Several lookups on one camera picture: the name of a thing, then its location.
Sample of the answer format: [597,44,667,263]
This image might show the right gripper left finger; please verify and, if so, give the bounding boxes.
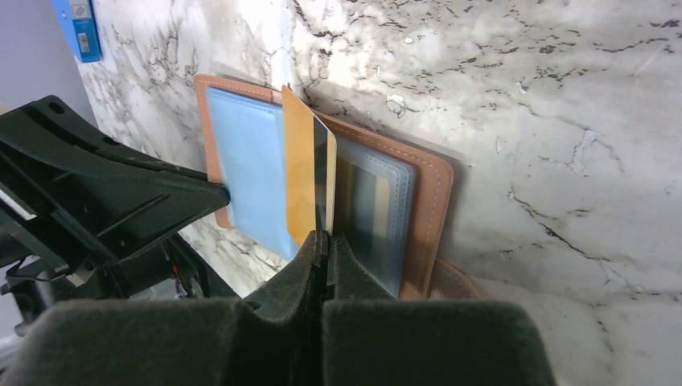
[1,231,328,385]

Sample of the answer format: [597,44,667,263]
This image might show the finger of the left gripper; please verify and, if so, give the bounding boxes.
[1,114,229,267]
[16,96,208,183]

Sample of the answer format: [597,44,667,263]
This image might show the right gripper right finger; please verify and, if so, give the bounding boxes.
[322,236,557,385]

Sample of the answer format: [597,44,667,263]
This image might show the brown leather card holder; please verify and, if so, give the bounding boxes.
[193,74,483,300]

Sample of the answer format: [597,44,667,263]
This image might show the blue folder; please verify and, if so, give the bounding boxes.
[51,0,102,64]

